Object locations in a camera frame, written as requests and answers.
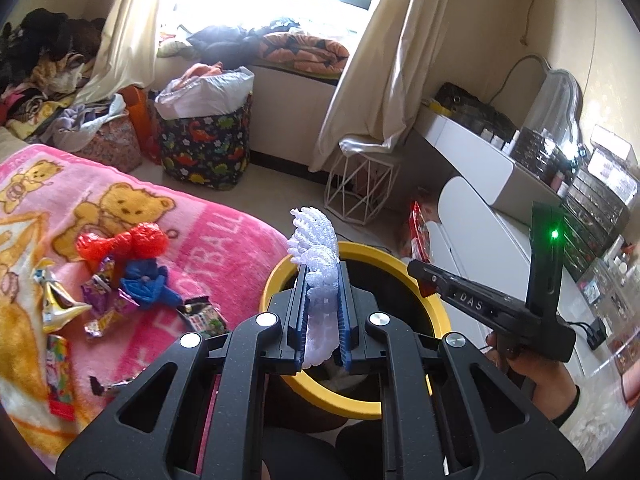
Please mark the dark camouflage pouch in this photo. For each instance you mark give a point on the dark camouflage pouch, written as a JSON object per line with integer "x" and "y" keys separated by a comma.
{"x": 472, "y": 113}

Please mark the arched vanity mirror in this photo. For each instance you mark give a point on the arched vanity mirror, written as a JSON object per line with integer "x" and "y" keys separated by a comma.
{"x": 556, "y": 110}

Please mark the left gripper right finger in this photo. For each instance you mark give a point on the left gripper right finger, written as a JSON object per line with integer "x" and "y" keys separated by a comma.
{"x": 447, "y": 412}

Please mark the purple candy wrapper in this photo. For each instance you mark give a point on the purple candy wrapper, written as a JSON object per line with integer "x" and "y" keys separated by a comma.
{"x": 110, "y": 304}

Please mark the pile of dark clothes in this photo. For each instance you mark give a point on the pile of dark clothes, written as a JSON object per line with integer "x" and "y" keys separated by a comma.
{"x": 47, "y": 55}

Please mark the clear cosmetics drawer organizer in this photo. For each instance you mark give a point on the clear cosmetics drawer organizer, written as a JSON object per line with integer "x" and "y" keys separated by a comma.
{"x": 594, "y": 215}

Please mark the yellow snack bag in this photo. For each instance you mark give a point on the yellow snack bag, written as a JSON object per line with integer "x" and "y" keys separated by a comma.
{"x": 58, "y": 306}

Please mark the colourful red snack packet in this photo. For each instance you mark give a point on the colourful red snack packet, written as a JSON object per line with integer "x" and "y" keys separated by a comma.
{"x": 59, "y": 379}

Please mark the left cream curtain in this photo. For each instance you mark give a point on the left cream curtain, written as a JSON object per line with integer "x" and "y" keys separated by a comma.
{"x": 127, "y": 51}

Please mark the orange patterned blanket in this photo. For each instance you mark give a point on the orange patterned blanket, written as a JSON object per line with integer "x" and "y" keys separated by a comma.
{"x": 303, "y": 54}

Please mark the white plastic bag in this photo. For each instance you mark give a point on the white plastic bag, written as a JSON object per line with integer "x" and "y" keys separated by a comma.
{"x": 205, "y": 95}

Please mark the orange paper bag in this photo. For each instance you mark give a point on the orange paper bag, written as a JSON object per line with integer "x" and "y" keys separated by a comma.
{"x": 137, "y": 107}

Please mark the person's right hand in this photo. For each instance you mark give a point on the person's right hand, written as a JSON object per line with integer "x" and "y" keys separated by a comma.
{"x": 555, "y": 393}

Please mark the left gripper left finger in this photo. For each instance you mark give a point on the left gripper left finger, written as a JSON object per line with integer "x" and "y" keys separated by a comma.
{"x": 196, "y": 411}

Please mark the cream curtain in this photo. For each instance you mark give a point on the cream curtain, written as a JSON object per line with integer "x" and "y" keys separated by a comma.
{"x": 127, "y": 51}
{"x": 380, "y": 91}

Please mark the white vanity desk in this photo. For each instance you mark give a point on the white vanity desk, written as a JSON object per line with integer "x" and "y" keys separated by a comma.
{"x": 502, "y": 183}

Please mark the pink bear print blanket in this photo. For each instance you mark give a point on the pink bear print blanket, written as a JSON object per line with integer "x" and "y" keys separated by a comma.
{"x": 93, "y": 263}

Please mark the dark blue jacket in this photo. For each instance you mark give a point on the dark blue jacket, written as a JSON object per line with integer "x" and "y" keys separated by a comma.
{"x": 231, "y": 46}

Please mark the dinosaur print laundry basket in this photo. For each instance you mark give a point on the dinosaur print laundry basket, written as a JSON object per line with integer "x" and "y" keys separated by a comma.
{"x": 211, "y": 151}

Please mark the yellow rimmed black trash bin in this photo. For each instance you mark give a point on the yellow rimmed black trash bin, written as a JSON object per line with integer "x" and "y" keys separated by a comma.
{"x": 397, "y": 294}

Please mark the right cream curtain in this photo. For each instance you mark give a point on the right cream curtain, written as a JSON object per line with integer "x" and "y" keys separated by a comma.
{"x": 380, "y": 91}

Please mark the blue crumpled plastic wrapper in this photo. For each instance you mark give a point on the blue crumpled plastic wrapper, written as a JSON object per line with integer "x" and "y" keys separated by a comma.
{"x": 145, "y": 282}

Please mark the floral fabric basket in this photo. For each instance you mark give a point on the floral fabric basket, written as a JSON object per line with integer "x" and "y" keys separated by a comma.
{"x": 115, "y": 144}

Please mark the white cloud shaped chair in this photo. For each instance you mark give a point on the white cloud shaped chair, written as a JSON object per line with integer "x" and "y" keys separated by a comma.
{"x": 475, "y": 242}

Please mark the red plastic mesh wrapper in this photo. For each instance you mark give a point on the red plastic mesh wrapper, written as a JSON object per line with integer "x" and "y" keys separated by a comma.
{"x": 144, "y": 241}

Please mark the white foam mesh wrapper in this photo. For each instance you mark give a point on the white foam mesh wrapper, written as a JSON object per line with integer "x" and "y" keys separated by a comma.
{"x": 314, "y": 245}

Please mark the white wire side table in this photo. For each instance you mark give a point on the white wire side table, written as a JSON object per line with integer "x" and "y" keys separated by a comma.
{"x": 359, "y": 185}

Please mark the green black snack packet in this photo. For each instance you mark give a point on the green black snack packet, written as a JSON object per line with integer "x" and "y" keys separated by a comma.
{"x": 203, "y": 316}

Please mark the dark brown candy wrapper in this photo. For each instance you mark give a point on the dark brown candy wrapper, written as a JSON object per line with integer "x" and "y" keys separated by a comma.
{"x": 108, "y": 388}

